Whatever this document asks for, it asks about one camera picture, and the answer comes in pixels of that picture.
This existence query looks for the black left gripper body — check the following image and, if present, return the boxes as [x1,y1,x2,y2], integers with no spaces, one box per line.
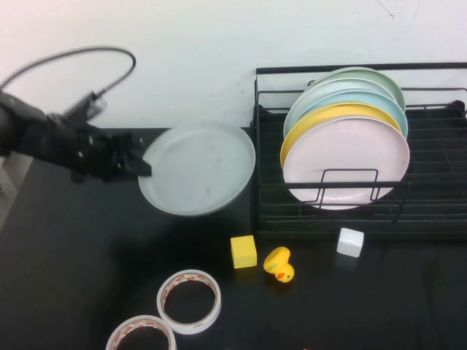
[42,113,129,184]

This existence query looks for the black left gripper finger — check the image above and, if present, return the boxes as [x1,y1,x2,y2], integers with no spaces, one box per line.
[115,132,147,158]
[123,155,153,179]

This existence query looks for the grey plate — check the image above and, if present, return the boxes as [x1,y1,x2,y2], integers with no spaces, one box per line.
[137,120,257,218]

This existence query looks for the yellow plate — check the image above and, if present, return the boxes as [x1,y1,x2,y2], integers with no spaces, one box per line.
[279,103,403,171]

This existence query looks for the pink plate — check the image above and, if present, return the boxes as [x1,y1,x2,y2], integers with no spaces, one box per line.
[282,114,411,212]

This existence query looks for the pale mint plate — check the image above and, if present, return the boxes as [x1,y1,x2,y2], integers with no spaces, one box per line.
[290,77,399,121]

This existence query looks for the light blue plate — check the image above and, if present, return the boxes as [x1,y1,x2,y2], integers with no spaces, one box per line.
[283,90,409,140]

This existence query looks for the green plate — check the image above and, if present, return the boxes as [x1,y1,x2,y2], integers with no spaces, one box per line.
[309,66,406,112]

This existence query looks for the yellow foam cube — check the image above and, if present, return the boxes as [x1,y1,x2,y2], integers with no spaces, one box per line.
[230,235,258,270]

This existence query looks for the white double-sided tape roll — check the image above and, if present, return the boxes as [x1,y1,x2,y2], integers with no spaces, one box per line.
[156,269,222,335]
[105,314,177,350]

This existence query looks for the yellow rubber duck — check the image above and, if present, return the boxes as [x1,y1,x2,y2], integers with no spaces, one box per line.
[263,246,296,284]

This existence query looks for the white cube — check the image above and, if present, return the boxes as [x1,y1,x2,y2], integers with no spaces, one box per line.
[336,227,365,259]

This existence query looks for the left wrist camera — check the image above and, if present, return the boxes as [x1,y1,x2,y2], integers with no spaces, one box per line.
[64,90,109,122]

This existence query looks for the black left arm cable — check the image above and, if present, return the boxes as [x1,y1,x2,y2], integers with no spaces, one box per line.
[0,45,137,96]

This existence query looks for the black wire dish rack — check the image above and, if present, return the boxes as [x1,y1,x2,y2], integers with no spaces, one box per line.
[252,62,467,226]

